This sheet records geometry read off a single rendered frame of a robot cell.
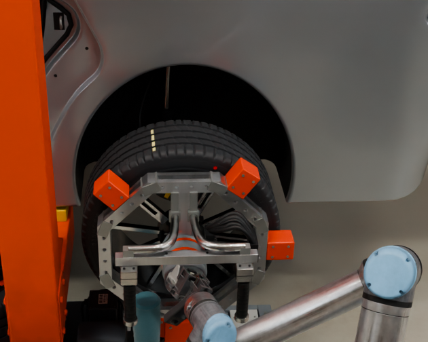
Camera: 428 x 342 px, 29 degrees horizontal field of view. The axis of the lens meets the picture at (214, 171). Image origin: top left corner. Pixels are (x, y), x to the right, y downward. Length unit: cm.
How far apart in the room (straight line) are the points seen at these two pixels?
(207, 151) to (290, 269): 157
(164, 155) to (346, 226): 200
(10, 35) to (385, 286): 114
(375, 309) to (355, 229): 243
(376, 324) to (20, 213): 111
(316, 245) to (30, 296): 192
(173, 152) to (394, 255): 89
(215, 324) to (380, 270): 43
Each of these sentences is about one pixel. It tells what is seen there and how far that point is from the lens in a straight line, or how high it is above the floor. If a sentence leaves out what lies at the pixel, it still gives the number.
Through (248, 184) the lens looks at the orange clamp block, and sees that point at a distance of 250.
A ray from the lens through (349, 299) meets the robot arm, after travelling 210.
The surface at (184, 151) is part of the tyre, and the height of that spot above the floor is 117.
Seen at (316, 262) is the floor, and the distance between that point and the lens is 407.
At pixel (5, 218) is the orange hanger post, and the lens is 249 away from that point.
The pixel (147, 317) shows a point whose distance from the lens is 262.
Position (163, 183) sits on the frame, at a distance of 248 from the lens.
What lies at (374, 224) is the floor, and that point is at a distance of 441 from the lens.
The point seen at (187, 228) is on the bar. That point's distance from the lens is 258.
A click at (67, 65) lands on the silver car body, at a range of 283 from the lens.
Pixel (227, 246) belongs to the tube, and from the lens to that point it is 239.
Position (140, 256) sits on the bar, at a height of 98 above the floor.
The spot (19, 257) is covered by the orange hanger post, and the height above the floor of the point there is 90.
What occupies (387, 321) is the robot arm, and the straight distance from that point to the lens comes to 193.
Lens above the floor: 240
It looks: 30 degrees down
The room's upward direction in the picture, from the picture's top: 2 degrees clockwise
